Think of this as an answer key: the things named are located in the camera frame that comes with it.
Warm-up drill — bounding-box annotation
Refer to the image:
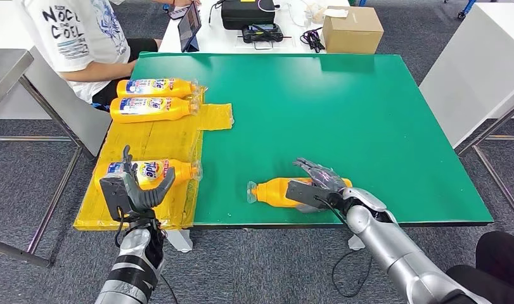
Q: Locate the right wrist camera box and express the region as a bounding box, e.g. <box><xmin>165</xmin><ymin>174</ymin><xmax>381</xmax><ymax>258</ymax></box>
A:
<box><xmin>285</xmin><ymin>179</ymin><xmax>345</xmax><ymax>211</ymax></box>

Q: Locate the black floor cable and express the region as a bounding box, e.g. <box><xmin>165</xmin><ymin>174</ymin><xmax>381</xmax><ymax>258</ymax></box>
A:
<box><xmin>331</xmin><ymin>247</ymin><xmax>373</xmax><ymax>299</ymax></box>

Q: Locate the black cable bundle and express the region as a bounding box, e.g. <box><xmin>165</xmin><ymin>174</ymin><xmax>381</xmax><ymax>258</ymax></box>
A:
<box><xmin>299</xmin><ymin>27</ymin><xmax>326</xmax><ymax>54</ymax></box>

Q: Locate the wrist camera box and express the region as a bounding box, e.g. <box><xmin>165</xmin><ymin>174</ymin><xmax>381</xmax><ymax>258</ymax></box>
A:
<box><xmin>98</xmin><ymin>175</ymin><xmax>134</xmax><ymax>223</ymax></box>
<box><xmin>285</xmin><ymin>179</ymin><xmax>345</xmax><ymax>211</ymax></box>

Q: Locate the white cable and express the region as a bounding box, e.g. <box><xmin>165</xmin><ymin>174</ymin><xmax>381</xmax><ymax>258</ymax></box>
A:
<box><xmin>257</xmin><ymin>0</ymin><xmax>311</xmax><ymax>27</ymax></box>

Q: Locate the crumpled white plastic bag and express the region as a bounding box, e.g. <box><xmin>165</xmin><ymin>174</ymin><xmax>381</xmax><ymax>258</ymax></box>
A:
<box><xmin>303</xmin><ymin>1</ymin><xmax>330</xmax><ymax>23</ymax></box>

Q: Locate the black carrying case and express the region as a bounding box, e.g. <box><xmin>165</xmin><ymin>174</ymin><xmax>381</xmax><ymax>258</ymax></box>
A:
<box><xmin>220</xmin><ymin>0</ymin><xmax>277</xmax><ymax>30</ymax></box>

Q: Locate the grey tablet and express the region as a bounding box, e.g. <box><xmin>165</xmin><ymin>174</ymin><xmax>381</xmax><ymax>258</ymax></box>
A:
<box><xmin>177</xmin><ymin>1</ymin><xmax>202</xmax><ymax>54</ymax></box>

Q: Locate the steel frame table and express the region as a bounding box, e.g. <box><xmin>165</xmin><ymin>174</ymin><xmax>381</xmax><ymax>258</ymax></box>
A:
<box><xmin>0</xmin><ymin>47</ymin><xmax>96</xmax><ymax>269</ymax></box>

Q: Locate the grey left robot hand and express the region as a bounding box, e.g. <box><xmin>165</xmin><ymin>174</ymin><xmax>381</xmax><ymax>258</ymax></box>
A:
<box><xmin>121</xmin><ymin>144</ymin><xmax>177</xmax><ymax>213</ymax></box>

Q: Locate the black handheld controller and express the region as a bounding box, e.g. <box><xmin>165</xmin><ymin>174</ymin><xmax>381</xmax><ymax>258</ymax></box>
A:
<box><xmin>237</xmin><ymin>22</ymin><xmax>292</xmax><ymax>51</ymax></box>

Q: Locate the brown cardboard box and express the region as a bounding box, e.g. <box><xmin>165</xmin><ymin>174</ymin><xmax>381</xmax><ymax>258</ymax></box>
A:
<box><xmin>321</xmin><ymin>5</ymin><xmax>385</xmax><ymax>55</ymax></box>

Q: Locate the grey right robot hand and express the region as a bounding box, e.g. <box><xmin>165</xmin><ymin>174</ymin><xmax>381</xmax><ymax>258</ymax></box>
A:
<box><xmin>293</xmin><ymin>157</ymin><xmax>349</xmax><ymax>214</ymax></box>

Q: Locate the person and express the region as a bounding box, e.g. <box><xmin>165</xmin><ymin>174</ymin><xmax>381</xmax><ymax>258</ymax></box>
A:
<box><xmin>13</xmin><ymin>0</ymin><xmax>202</xmax><ymax>114</ymax></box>
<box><xmin>444</xmin><ymin>231</ymin><xmax>514</xmax><ymax>304</ymax></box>

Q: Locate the orange detergent bottle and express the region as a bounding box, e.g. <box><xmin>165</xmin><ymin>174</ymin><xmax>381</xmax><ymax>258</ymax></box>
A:
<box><xmin>115</xmin><ymin>77</ymin><xmax>199</xmax><ymax>100</ymax></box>
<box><xmin>93</xmin><ymin>158</ymin><xmax>203</xmax><ymax>191</ymax></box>
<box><xmin>246</xmin><ymin>176</ymin><xmax>354</xmax><ymax>210</ymax></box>
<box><xmin>109</xmin><ymin>96</ymin><xmax>202</xmax><ymax>125</ymax></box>

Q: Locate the blue metal frame foot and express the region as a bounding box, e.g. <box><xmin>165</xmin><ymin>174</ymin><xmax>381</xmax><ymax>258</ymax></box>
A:
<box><xmin>456</xmin><ymin>0</ymin><xmax>479</xmax><ymax>20</ymax></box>

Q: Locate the white table foot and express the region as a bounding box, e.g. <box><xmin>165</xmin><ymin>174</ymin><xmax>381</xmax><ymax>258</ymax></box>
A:
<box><xmin>165</xmin><ymin>229</ymin><xmax>194</xmax><ymax>254</ymax></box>
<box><xmin>347</xmin><ymin>234</ymin><xmax>366</xmax><ymax>251</ymax></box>

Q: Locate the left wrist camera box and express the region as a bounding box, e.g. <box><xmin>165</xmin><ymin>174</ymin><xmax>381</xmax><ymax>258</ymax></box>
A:
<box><xmin>98</xmin><ymin>175</ymin><xmax>134</xmax><ymax>223</ymax></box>

